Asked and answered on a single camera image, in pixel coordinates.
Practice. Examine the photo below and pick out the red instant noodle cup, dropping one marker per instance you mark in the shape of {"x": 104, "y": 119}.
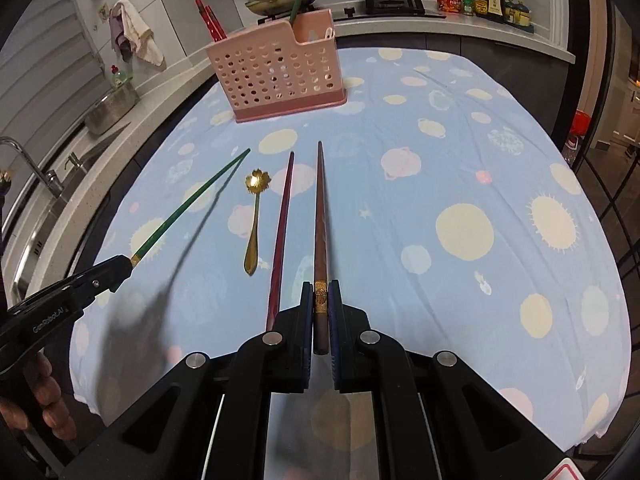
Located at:
{"x": 450, "y": 3}

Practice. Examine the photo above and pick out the black gas stove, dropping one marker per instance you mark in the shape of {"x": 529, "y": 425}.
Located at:
{"x": 395, "y": 6}

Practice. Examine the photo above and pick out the maroon chopstick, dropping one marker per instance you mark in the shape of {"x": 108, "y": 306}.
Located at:
{"x": 281, "y": 240}

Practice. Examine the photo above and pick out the small chrome tap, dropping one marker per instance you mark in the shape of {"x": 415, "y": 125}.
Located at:
{"x": 75, "y": 161}

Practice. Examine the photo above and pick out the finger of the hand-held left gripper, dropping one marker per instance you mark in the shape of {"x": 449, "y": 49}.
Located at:
{"x": 107, "y": 269}
{"x": 110, "y": 285}

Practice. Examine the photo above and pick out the red object behind glass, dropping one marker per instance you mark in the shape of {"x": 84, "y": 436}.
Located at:
{"x": 580, "y": 122}

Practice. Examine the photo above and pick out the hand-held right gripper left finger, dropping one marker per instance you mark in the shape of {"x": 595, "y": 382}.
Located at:
{"x": 307, "y": 320}

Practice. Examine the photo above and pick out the brown chopstick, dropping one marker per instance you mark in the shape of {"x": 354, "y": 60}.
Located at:
{"x": 320, "y": 220}

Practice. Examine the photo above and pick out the purple hanging cloth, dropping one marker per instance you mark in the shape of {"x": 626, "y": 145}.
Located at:
{"x": 120, "y": 37}

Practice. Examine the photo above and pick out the chrome kitchen faucet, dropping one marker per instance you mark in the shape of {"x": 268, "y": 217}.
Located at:
{"x": 37, "y": 167}

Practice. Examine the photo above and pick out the gold flower spoon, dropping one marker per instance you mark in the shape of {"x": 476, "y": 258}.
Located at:
{"x": 256, "y": 180}

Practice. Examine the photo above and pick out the steel basin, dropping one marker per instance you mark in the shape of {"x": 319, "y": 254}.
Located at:
{"x": 112, "y": 110}

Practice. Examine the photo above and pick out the blue dotted tablecloth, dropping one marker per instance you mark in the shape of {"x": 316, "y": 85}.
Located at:
{"x": 450, "y": 160}

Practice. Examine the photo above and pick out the small seasoning jars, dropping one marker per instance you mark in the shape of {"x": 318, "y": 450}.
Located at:
{"x": 517, "y": 14}

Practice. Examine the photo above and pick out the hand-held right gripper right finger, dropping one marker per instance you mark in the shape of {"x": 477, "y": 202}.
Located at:
{"x": 336, "y": 320}

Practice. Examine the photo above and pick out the person's left hand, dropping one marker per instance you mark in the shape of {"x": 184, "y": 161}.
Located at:
{"x": 45, "y": 385}

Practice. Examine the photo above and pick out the pink perforated utensil holder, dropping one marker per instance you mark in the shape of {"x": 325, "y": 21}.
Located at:
{"x": 280, "y": 75}

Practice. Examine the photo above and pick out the white hanging towel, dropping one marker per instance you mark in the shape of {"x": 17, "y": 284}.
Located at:
{"x": 140, "y": 30}

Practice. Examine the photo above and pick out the green dish soap bottle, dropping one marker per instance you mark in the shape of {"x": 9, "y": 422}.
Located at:
{"x": 119, "y": 76}

